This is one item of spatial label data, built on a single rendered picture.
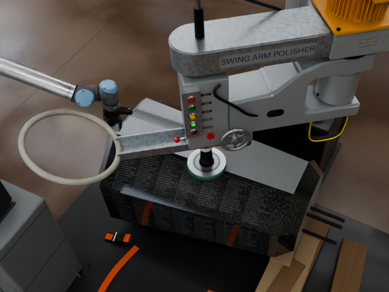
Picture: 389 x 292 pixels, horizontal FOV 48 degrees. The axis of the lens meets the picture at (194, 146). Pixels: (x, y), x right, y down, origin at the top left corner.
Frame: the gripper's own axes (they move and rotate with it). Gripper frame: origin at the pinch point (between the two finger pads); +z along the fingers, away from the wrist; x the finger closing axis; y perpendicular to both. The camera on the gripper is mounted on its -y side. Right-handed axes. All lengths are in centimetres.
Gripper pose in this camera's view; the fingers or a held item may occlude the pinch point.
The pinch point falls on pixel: (118, 129)
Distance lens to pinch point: 265.3
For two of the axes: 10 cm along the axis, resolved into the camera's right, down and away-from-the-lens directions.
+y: -8.4, 4.0, -3.8
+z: -0.3, 6.6, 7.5
